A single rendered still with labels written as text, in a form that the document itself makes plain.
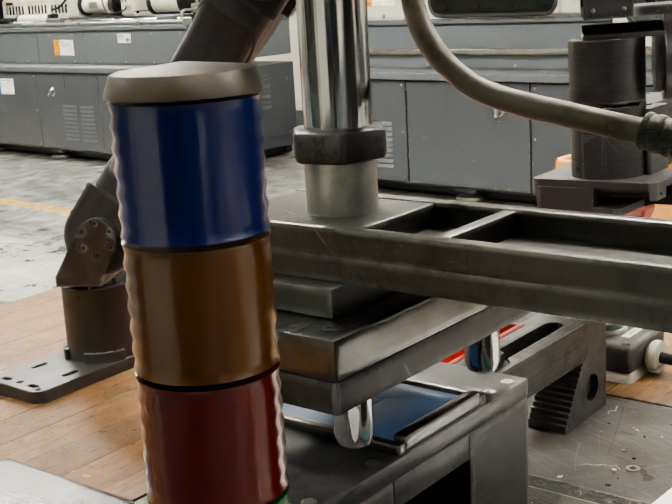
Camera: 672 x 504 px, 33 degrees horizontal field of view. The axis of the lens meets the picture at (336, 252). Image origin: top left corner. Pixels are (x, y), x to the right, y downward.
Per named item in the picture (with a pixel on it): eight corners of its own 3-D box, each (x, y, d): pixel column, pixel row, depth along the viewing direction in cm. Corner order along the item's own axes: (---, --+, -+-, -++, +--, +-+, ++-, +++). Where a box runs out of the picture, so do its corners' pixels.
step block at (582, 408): (569, 397, 85) (568, 282, 83) (606, 404, 83) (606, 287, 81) (527, 426, 80) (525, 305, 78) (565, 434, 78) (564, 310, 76)
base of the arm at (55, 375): (207, 252, 103) (154, 245, 107) (26, 309, 88) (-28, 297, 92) (214, 335, 105) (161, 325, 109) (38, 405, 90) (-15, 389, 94)
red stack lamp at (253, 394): (216, 444, 33) (206, 335, 32) (317, 473, 31) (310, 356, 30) (116, 494, 30) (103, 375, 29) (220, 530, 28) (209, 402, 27)
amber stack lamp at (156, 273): (206, 329, 32) (196, 214, 31) (310, 350, 30) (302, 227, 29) (103, 369, 29) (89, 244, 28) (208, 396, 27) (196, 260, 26)
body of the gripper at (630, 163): (569, 186, 94) (566, 96, 92) (689, 192, 87) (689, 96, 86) (531, 201, 89) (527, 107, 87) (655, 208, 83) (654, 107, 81)
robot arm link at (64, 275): (150, 197, 100) (89, 198, 101) (113, 218, 91) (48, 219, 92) (156, 266, 101) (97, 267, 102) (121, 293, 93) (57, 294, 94)
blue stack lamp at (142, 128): (196, 209, 31) (185, 87, 30) (301, 220, 29) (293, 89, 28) (88, 237, 28) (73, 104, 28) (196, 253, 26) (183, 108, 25)
